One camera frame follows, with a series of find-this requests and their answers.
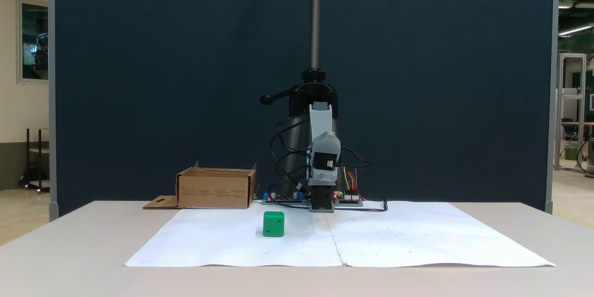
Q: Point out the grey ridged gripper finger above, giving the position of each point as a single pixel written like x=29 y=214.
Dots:
x=321 y=177

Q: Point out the green die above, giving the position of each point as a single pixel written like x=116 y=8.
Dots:
x=273 y=225

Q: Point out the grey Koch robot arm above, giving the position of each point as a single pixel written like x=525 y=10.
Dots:
x=320 y=120

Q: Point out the green bin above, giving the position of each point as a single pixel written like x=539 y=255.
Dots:
x=571 y=152

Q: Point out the blue circuit board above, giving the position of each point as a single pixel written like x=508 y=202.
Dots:
x=283 y=199

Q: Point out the brown cardboard box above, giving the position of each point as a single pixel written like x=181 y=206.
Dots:
x=213 y=190

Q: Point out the white paper sheet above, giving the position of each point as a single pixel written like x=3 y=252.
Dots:
x=431 y=241
x=222 y=246

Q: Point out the dark blue partition panel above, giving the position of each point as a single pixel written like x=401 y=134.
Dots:
x=139 y=55

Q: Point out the dark office chair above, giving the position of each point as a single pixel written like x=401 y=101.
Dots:
x=569 y=129

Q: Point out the ceiling light strip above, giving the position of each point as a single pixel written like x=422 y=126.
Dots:
x=575 y=29
x=575 y=5

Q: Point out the black shelf cart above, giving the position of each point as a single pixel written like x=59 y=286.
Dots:
x=35 y=162

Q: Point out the aluminium frame rack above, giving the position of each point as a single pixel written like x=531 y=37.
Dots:
x=571 y=102

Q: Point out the framed wall window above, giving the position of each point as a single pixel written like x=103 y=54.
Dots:
x=33 y=39

